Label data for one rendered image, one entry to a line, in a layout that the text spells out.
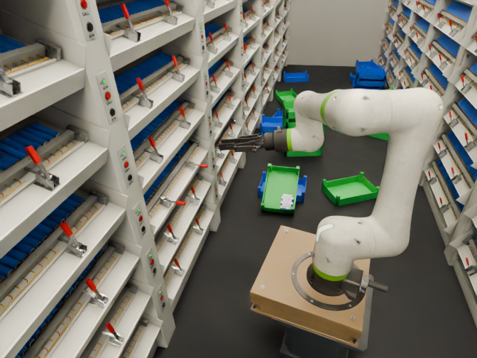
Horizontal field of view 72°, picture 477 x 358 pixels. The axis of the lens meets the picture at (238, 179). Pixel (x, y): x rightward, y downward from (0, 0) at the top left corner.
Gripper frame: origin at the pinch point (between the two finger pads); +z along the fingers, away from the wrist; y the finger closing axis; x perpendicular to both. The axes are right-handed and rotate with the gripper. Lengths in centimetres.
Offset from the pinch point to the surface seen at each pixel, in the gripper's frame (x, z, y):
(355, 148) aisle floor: 76, -59, -127
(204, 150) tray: 7.9, 16.6, -10.8
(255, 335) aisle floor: 67, -9, 45
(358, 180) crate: 74, -59, -79
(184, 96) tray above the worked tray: -18.9, 19.7, -12.7
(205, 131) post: -1.1, 14.2, -12.9
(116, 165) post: -24, 11, 56
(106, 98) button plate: -41, 8, 53
